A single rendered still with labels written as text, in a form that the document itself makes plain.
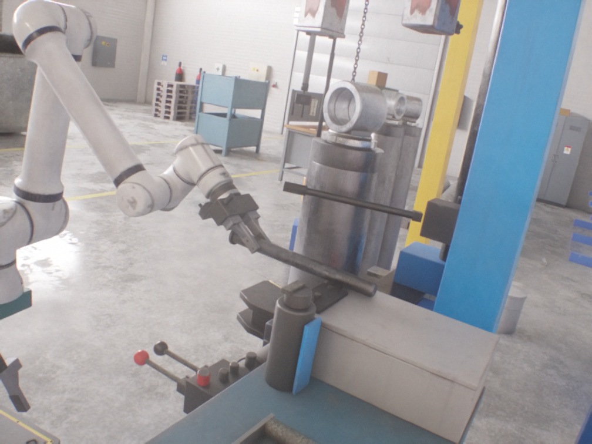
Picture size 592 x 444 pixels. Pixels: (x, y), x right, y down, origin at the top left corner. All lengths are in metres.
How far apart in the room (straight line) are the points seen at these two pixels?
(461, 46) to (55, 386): 3.47
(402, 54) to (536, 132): 11.58
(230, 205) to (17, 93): 8.10
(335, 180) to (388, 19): 11.73
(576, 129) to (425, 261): 10.01
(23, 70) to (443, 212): 8.42
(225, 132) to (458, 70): 6.06
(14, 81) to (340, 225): 8.12
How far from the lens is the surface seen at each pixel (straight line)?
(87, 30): 1.56
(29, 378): 2.83
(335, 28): 1.56
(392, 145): 2.74
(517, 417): 3.19
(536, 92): 1.21
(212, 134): 9.49
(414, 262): 1.51
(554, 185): 11.45
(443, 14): 1.31
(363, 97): 1.37
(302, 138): 7.56
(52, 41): 1.39
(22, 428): 2.03
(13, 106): 9.18
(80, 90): 1.32
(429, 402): 0.95
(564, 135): 11.39
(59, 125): 1.58
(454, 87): 3.94
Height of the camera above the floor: 1.63
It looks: 15 degrees down
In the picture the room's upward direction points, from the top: 10 degrees clockwise
